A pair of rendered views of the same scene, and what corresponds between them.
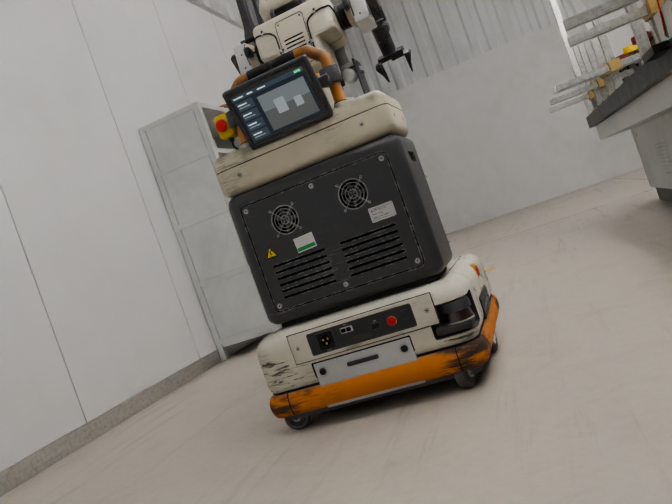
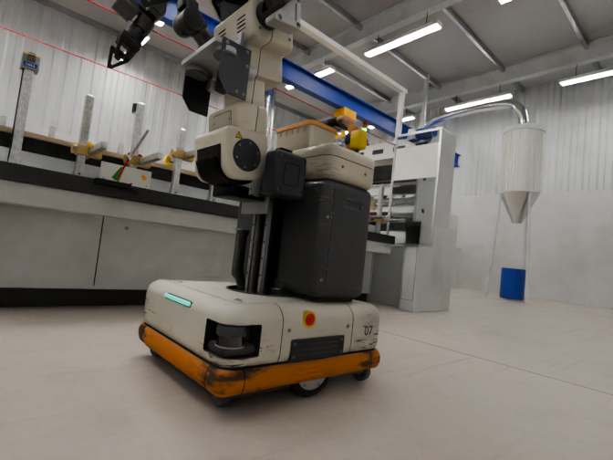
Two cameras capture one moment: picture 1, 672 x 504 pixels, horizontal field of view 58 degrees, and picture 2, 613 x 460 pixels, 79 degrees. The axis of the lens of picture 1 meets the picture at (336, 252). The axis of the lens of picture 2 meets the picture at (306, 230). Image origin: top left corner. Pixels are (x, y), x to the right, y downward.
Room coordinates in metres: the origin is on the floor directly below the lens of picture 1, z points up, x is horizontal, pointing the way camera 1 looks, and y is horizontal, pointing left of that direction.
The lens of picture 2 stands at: (3.06, 0.73, 0.43)
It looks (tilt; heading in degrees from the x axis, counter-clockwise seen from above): 4 degrees up; 210
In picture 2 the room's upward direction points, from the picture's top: 6 degrees clockwise
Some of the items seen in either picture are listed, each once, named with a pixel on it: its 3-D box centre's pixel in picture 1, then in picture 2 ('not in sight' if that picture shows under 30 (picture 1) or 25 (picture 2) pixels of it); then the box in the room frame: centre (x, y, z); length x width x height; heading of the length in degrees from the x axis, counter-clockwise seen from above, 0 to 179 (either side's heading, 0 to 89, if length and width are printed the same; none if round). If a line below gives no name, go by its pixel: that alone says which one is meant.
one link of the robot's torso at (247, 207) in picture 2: not in sight; (248, 173); (2.09, -0.07, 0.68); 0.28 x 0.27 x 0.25; 71
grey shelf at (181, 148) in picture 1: (241, 228); not in sight; (4.20, 0.56, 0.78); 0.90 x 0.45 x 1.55; 162
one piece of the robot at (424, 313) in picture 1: (360, 329); not in sight; (1.60, 0.01, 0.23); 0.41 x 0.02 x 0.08; 71
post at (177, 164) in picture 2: not in sight; (177, 167); (1.54, -1.08, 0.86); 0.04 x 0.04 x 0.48; 72
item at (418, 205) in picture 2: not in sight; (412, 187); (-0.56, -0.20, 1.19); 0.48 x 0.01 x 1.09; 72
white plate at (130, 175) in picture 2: (667, 22); (126, 175); (1.81, -1.15, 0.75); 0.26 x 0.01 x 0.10; 162
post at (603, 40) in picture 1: (609, 57); not in sight; (2.96, -1.56, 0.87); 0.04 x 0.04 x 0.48; 72
